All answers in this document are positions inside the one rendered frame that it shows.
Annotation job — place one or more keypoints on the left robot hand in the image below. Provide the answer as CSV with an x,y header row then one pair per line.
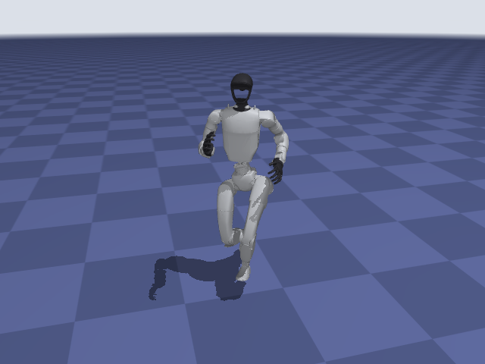
x,y
278,165

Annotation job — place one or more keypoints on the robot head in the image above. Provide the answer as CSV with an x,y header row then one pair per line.
x,y
241,81

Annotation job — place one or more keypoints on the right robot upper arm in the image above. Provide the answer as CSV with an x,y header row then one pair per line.
x,y
213,119

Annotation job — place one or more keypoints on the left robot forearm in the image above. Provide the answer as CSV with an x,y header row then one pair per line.
x,y
282,149

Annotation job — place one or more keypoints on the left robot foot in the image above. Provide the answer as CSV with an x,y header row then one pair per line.
x,y
243,274

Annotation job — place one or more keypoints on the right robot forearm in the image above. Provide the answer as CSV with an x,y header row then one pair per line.
x,y
201,151

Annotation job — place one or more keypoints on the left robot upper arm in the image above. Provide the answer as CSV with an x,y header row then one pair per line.
x,y
268,120

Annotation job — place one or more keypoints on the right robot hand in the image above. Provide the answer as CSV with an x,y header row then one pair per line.
x,y
207,145

